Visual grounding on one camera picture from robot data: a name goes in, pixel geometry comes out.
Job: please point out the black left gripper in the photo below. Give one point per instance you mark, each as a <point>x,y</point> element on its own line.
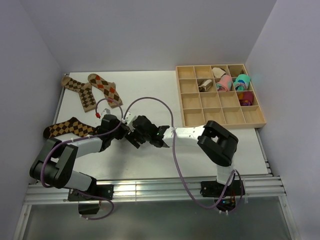
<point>124,129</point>

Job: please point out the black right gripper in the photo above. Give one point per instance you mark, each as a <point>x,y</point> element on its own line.
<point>131,136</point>

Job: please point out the tan orange argyle sock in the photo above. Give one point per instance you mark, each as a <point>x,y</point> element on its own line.
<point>107,88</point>

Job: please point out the brown tan striped sock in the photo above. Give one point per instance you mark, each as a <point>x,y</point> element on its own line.
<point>205,85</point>

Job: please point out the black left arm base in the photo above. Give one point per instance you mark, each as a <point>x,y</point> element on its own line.
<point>89,202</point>

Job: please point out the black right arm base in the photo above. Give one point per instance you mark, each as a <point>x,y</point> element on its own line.
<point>213,189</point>

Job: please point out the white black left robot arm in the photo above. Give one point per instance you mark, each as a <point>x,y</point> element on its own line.
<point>54,165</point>

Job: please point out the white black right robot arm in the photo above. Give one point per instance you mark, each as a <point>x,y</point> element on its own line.
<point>216,142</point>

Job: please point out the brown yellow argyle sock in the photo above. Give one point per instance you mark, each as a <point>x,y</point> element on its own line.
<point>71,126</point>

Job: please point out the tan brown argyle sock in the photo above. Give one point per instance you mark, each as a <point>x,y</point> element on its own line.
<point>84,91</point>

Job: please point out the wooden compartment organizer box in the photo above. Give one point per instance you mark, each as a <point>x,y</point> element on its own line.
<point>221,106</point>

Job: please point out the pink rolled sock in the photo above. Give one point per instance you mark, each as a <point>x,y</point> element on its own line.
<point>224,84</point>

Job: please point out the cream rolled sock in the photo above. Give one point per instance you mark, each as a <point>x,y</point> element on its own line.
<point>218,72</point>

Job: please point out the maroon rolled sock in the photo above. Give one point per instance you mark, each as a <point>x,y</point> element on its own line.
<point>246,98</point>

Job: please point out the teal rolled sock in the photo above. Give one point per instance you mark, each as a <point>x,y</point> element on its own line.
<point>242,82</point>

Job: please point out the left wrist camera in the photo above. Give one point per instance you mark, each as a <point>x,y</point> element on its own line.
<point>106,111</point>

